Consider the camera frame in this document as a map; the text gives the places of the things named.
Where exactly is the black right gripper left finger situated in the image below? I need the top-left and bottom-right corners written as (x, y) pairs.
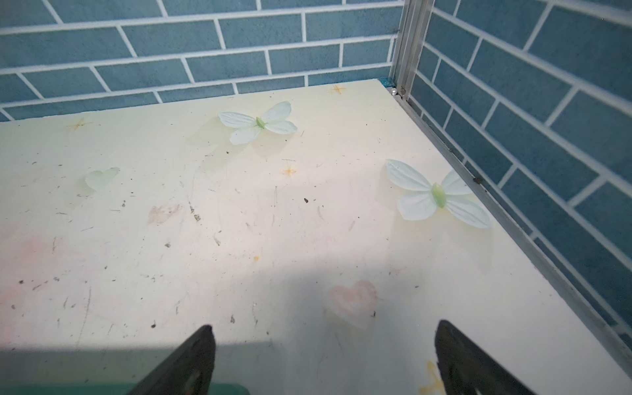
top-left (128, 324), bottom-right (217, 395)

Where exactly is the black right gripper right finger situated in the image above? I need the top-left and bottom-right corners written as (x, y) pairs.
top-left (434, 319), bottom-right (534, 395)

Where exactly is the green translucent plastic case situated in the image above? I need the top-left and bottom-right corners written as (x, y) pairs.
top-left (1, 383), bottom-right (250, 395)

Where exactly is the aluminium corner frame post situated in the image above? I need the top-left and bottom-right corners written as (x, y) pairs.
top-left (389, 0), bottom-right (435, 100)

